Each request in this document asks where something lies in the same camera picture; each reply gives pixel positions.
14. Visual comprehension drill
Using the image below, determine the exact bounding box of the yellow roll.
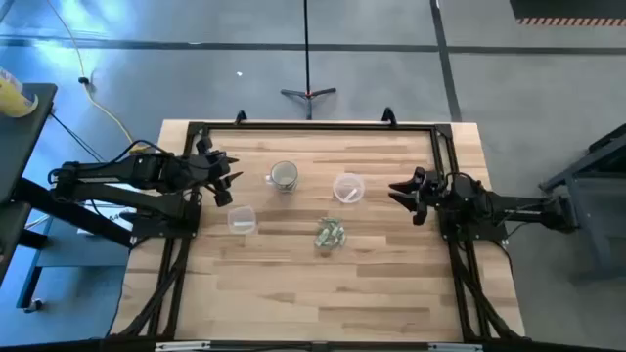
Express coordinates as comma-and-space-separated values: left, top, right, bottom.
0, 67, 39, 119

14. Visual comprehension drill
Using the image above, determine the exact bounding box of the silver metal bracket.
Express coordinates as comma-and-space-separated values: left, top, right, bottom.
155, 340, 212, 352
428, 342, 484, 352

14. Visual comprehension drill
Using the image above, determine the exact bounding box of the black floor cable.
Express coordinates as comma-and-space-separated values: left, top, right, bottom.
48, 111, 107, 163

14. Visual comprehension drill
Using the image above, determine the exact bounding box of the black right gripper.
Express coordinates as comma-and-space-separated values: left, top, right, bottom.
388, 166, 449, 226

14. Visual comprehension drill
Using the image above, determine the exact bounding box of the black tripod stand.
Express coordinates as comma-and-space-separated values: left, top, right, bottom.
280, 0, 337, 121

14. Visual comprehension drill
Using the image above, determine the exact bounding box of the round clear plastic container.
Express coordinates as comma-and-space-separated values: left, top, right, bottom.
332, 172, 366, 204

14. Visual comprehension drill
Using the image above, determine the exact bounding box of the black mat with hazard stripe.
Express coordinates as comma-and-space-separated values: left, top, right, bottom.
509, 0, 626, 27

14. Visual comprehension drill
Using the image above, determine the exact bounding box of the blue white leaf-print mug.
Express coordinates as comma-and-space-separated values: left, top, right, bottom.
265, 160, 300, 194

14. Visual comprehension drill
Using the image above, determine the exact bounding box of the black metal table frame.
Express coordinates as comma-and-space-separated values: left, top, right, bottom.
110, 120, 527, 343

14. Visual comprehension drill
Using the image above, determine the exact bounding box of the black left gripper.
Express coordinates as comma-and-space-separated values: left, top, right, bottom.
188, 138, 245, 207

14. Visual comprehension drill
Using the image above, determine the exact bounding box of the dark grey workbench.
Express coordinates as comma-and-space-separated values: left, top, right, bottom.
538, 122, 626, 285

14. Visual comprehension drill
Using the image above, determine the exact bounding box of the blue cart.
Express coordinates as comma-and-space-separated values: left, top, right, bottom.
16, 214, 131, 314

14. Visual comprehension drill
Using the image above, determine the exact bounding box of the square clear plastic container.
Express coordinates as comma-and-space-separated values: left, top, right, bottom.
226, 205, 258, 236

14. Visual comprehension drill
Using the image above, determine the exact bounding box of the black side table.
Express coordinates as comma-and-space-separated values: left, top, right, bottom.
0, 82, 59, 285

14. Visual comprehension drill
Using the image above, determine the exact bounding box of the yellow cable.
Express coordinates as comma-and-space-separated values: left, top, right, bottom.
46, 0, 151, 154

